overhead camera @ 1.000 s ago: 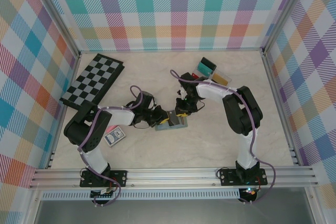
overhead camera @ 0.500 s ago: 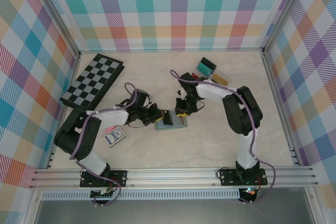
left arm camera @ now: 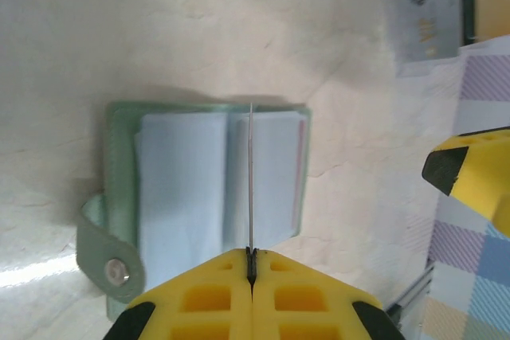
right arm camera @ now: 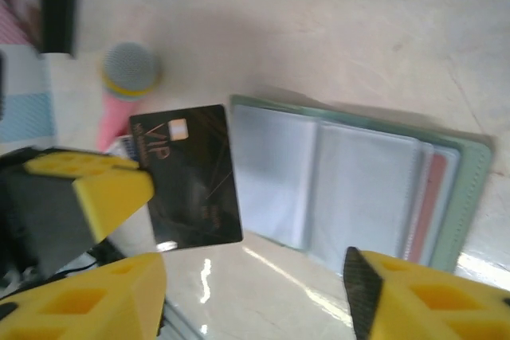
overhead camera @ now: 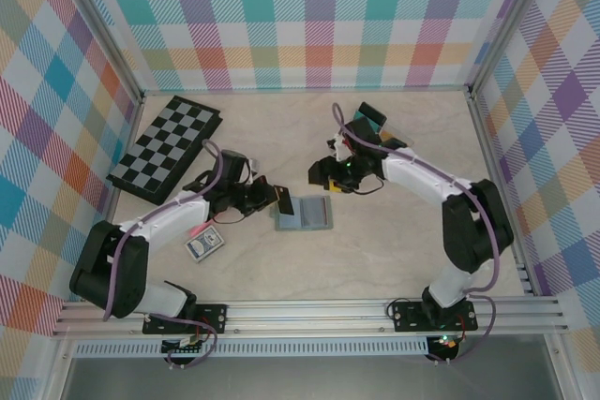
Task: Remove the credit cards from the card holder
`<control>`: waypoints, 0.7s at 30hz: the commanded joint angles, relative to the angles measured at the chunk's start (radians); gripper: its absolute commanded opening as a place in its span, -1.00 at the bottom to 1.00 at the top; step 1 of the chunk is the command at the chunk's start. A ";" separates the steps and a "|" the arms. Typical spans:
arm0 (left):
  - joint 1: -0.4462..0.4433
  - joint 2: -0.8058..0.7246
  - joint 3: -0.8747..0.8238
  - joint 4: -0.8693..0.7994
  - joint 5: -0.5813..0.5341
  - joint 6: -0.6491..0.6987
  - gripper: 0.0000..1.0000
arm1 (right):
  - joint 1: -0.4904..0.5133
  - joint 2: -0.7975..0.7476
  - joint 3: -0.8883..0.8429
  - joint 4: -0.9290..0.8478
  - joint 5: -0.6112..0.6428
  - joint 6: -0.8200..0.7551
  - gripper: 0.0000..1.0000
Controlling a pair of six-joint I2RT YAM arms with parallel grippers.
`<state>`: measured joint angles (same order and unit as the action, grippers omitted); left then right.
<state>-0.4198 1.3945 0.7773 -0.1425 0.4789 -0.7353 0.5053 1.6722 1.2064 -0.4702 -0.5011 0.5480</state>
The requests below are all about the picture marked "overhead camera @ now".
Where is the grey-green card holder wallet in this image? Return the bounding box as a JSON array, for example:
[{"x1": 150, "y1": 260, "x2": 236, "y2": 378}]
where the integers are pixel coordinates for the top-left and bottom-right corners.
[{"x1": 273, "y1": 195, "x2": 335, "y2": 233}]

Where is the teal card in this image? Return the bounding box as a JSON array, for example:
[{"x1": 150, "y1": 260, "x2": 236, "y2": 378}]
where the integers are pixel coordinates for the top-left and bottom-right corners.
[{"x1": 353, "y1": 111, "x2": 381, "y2": 133}]

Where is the blue playing card box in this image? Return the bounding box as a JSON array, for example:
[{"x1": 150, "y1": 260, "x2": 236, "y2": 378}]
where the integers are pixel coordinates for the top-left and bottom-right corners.
[{"x1": 185, "y1": 225, "x2": 225, "y2": 263}]

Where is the black grey chessboard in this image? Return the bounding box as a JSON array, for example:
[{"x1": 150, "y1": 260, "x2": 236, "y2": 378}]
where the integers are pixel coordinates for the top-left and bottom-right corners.
[{"x1": 106, "y1": 95, "x2": 222, "y2": 207}]

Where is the small circuit board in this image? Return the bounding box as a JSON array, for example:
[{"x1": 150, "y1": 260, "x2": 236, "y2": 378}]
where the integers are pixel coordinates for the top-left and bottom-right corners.
[
  {"x1": 161, "y1": 336, "x2": 207, "y2": 355},
  {"x1": 433, "y1": 333, "x2": 463, "y2": 352}
]

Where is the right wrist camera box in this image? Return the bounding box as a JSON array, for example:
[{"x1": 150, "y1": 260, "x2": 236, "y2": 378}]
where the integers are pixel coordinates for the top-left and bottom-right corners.
[{"x1": 326, "y1": 135, "x2": 351, "y2": 160}]

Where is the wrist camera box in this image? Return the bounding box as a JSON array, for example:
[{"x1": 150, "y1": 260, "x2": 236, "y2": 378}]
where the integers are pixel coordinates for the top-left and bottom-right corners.
[
  {"x1": 243, "y1": 158, "x2": 266, "y2": 184},
  {"x1": 326, "y1": 135, "x2": 351, "y2": 160}
]

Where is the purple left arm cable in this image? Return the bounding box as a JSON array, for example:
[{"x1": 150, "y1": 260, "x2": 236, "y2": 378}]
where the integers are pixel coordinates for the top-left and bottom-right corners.
[{"x1": 103, "y1": 140, "x2": 227, "y2": 370}]

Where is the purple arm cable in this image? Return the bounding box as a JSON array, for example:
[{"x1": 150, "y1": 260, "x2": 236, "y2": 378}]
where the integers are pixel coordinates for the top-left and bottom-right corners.
[
  {"x1": 331, "y1": 102, "x2": 501, "y2": 366},
  {"x1": 103, "y1": 140, "x2": 227, "y2": 370}
]

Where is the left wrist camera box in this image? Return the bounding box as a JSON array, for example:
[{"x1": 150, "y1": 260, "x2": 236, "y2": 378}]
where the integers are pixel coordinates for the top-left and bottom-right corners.
[{"x1": 243, "y1": 158, "x2": 266, "y2": 184}]

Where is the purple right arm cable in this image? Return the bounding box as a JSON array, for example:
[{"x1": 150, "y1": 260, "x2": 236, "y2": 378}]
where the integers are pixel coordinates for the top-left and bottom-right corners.
[{"x1": 331, "y1": 102, "x2": 501, "y2": 366}]

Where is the aluminium rear frame rail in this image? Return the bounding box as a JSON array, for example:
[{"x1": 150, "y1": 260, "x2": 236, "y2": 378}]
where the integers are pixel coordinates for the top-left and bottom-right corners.
[{"x1": 140, "y1": 85, "x2": 473, "y2": 97}]

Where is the aluminium mounting rail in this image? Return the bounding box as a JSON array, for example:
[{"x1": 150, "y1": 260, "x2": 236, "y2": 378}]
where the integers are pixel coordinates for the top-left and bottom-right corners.
[{"x1": 51, "y1": 299, "x2": 571, "y2": 339}]

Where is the aluminium side frame rail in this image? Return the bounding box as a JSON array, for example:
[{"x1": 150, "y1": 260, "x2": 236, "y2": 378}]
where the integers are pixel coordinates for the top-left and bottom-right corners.
[
  {"x1": 82, "y1": 95, "x2": 145, "y2": 303},
  {"x1": 467, "y1": 93, "x2": 536, "y2": 298}
]

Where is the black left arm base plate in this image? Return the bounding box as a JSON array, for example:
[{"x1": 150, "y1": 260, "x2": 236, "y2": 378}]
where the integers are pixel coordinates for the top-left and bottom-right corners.
[{"x1": 142, "y1": 304, "x2": 230, "y2": 336}]

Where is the slotted grey cable duct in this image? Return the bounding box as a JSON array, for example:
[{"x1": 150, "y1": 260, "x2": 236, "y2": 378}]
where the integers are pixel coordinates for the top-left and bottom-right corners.
[{"x1": 74, "y1": 341, "x2": 430, "y2": 358}]

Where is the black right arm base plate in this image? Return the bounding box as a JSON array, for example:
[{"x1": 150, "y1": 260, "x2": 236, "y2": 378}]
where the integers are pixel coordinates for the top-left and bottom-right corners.
[{"x1": 392, "y1": 300, "x2": 478, "y2": 333}]

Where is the aluminium frame post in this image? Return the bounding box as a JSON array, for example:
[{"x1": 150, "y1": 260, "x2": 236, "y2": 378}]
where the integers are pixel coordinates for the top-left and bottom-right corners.
[
  {"x1": 49, "y1": 0, "x2": 145, "y2": 104},
  {"x1": 467, "y1": 0, "x2": 552, "y2": 99}
]

